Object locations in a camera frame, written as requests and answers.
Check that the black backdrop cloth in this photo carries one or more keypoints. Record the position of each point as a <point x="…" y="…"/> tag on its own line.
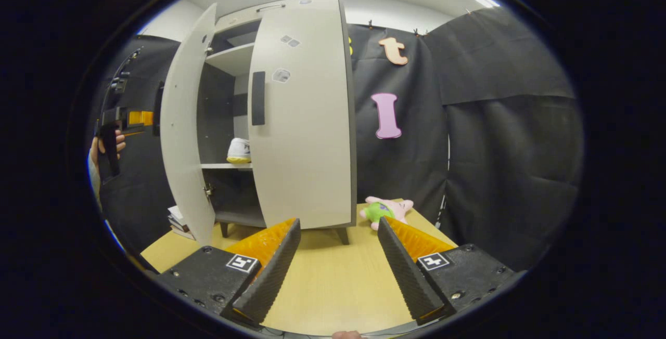
<point x="494" y="146"/>
<point x="135" y="198"/>

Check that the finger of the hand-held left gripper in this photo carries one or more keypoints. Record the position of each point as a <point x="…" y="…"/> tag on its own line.
<point x="140" y="118"/>

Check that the white shoe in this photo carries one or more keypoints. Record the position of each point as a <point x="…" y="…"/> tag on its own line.
<point x="239" y="151"/>

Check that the stack of books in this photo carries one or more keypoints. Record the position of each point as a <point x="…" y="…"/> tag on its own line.
<point x="179" y="222"/>

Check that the green pink plush toy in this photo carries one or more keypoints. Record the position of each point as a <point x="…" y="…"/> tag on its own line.
<point x="382" y="211"/>

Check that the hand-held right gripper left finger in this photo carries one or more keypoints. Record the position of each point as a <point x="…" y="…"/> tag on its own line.
<point x="270" y="276"/>

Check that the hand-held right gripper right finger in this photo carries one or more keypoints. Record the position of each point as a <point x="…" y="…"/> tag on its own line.
<point x="408" y="276"/>

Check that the small ceiling light panel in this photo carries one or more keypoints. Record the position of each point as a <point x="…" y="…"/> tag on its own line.
<point x="485" y="1"/>

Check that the white grey shoe cabinet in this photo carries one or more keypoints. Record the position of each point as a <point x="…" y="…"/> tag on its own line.
<point x="231" y="58"/>

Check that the white cabinet door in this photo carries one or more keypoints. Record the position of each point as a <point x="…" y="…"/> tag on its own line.
<point x="307" y="146"/>
<point x="184" y="136"/>

